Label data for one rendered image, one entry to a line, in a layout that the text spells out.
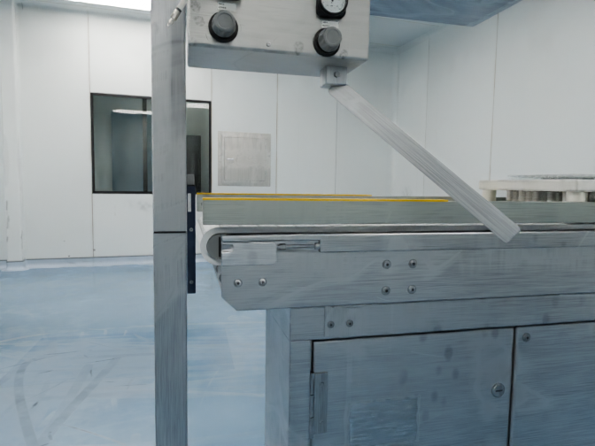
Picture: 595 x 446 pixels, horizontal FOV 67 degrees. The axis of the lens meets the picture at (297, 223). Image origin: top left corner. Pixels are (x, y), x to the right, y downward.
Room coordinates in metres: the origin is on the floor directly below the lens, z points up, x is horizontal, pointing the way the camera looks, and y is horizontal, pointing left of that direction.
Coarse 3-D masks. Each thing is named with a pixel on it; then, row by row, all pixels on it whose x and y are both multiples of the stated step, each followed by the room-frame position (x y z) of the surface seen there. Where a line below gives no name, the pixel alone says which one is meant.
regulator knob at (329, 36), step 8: (328, 24) 0.56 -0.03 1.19; (336, 24) 0.57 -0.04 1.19; (320, 32) 0.56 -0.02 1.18; (328, 32) 0.54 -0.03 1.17; (336, 32) 0.54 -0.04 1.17; (320, 40) 0.55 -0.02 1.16; (328, 40) 0.54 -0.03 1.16; (336, 40) 0.54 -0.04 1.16; (320, 48) 0.56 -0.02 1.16; (328, 48) 0.54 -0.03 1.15; (336, 48) 0.55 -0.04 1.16; (328, 56) 0.56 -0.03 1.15
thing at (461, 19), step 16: (384, 0) 0.90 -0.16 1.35; (400, 0) 0.90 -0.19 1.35; (416, 0) 0.90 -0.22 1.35; (432, 0) 0.90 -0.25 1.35; (448, 0) 0.90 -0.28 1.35; (464, 0) 0.90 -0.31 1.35; (480, 0) 0.90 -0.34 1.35; (496, 0) 0.89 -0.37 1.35; (512, 0) 0.89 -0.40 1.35; (384, 16) 0.98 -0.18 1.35; (400, 16) 0.98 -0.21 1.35; (416, 16) 0.98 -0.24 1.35; (432, 16) 0.98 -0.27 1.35; (448, 16) 0.98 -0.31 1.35; (464, 16) 0.98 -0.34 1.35; (480, 16) 0.98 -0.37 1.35
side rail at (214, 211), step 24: (216, 216) 0.56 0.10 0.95; (240, 216) 0.57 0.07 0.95; (264, 216) 0.58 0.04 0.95; (288, 216) 0.59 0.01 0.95; (312, 216) 0.59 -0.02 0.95; (336, 216) 0.60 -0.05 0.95; (360, 216) 0.61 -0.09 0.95; (384, 216) 0.62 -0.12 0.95; (408, 216) 0.63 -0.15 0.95; (432, 216) 0.64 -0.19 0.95; (456, 216) 0.64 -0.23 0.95; (528, 216) 0.67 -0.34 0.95; (552, 216) 0.68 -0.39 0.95; (576, 216) 0.70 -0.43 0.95
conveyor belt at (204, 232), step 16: (336, 224) 0.65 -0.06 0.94; (352, 224) 0.65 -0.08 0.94; (368, 224) 0.66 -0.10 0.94; (384, 224) 0.66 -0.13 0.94; (400, 224) 0.67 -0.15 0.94; (416, 224) 0.67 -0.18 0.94; (432, 224) 0.68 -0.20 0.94; (448, 224) 0.68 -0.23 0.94; (464, 224) 0.68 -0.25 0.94; (480, 224) 0.69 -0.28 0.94; (528, 224) 0.70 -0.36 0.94; (544, 224) 0.71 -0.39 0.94; (560, 224) 0.71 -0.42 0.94; (576, 224) 0.72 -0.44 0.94; (592, 224) 0.72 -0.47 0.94; (208, 256) 0.58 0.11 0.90
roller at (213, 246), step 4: (212, 236) 0.57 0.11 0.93; (216, 236) 0.57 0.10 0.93; (208, 240) 0.58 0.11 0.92; (212, 240) 0.57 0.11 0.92; (216, 240) 0.57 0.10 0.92; (220, 240) 0.57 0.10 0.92; (208, 244) 0.57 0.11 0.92; (212, 244) 0.57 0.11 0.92; (216, 244) 0.57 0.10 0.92; (220, 244) 0.57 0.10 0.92; (208, 248) 0.57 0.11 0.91; (212, 248) 0.57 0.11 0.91; (216, 248) 0.57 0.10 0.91; (220, 248) 0.57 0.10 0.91; (208, 252) 0.58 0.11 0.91; (212, 252) 0.57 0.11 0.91; (216, 252) 0.57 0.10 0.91; (220, 252) 0.57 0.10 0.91; (212, 256) 0.57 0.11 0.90; (216, 256) 0.57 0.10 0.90; (220, 256) 0.57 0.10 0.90
